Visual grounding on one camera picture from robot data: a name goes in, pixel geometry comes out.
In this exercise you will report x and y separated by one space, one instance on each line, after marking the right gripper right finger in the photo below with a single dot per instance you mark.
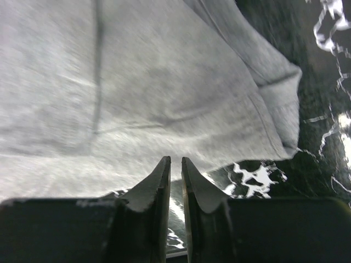
222 229

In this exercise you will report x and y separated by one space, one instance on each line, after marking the grey t-shirt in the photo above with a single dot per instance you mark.
95 93

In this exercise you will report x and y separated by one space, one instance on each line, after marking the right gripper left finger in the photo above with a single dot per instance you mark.
129 228

